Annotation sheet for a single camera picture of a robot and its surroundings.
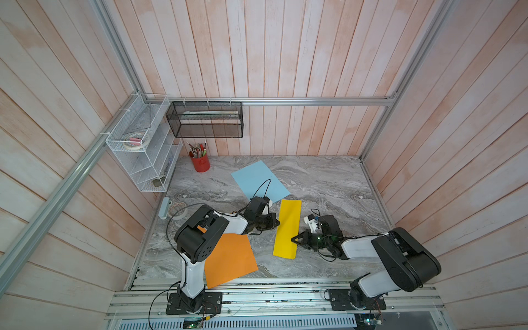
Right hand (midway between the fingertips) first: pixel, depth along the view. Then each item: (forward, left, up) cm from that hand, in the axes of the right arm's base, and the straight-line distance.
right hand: (292, 238), depth 89 cm
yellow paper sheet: (+5, +1, +1) cm, 6 cm away
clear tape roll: (+13, +54, +1) cm, 56 cm away
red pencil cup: (+37, +47, +8) cm, 60 cm away
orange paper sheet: (-9, +26, +1) cm, 27 cm away
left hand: (+6, +5, 0) cm, 8 cm away
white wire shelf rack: (+15, +56, +30) cm, 65 cm away
